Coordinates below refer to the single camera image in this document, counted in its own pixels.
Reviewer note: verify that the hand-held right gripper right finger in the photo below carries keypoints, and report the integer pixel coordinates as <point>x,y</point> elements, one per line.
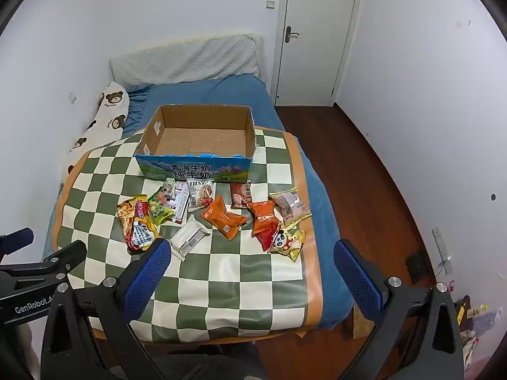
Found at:
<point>356,281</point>

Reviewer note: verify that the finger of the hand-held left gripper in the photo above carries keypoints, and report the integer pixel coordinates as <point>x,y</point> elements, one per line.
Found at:
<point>16,239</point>
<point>69,255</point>

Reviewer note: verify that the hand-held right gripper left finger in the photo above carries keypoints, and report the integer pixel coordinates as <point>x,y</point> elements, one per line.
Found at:
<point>146,281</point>

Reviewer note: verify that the long red noodle snack packet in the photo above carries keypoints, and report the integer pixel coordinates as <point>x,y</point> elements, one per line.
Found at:
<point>136,225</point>

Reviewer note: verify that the white wrapper packet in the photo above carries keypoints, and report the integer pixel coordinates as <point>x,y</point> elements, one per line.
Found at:
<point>188,237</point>

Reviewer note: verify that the green candy packet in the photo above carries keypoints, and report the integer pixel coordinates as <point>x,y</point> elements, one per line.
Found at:
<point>158,208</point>

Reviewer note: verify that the yellow panda print packet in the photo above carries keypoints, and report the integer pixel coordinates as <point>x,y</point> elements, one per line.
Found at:
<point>287,243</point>

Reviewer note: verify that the small white pink snack packet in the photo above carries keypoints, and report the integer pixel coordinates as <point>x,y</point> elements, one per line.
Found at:
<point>181,202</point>

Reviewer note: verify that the clear yellow-edged bread packet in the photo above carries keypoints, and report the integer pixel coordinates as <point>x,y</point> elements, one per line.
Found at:
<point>291,206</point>

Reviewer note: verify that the white packet with food picture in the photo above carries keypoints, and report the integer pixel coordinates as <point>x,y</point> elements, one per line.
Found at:
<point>200,194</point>

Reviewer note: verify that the orange red snack packet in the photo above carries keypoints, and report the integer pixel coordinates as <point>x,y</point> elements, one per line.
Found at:
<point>263,215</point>

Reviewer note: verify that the brown snack packet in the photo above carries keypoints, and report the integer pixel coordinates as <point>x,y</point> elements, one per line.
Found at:
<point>240,196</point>

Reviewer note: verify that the cardboard box blue print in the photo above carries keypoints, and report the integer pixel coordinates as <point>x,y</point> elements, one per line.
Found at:
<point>198,138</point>

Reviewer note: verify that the black floor box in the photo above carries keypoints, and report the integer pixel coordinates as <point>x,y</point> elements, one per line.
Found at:
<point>418,267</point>

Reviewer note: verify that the green white checkered mat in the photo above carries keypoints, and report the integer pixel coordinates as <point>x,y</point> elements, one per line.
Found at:
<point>222,285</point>

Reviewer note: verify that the colourful clutter pile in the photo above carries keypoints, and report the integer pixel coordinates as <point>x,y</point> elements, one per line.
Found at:
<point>475,324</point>

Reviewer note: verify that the white bear print pillow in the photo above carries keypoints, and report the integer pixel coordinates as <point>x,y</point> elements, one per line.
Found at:
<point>113,103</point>

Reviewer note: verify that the bed with blue sheet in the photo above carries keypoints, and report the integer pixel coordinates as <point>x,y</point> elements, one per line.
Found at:
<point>222,91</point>

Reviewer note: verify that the grey textured pillow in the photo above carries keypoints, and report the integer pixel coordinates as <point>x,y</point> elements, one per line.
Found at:
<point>190,61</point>

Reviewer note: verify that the white door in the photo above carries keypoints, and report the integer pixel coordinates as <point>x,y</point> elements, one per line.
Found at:
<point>317,35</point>

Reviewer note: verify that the wooden bed frame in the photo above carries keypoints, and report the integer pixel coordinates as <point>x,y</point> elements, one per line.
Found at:
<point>362,322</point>

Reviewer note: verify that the white wall socket strip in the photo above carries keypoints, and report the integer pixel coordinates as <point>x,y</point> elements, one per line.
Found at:
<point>441,249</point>

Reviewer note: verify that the clear wall hook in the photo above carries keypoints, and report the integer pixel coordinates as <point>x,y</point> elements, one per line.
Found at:
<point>72,96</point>

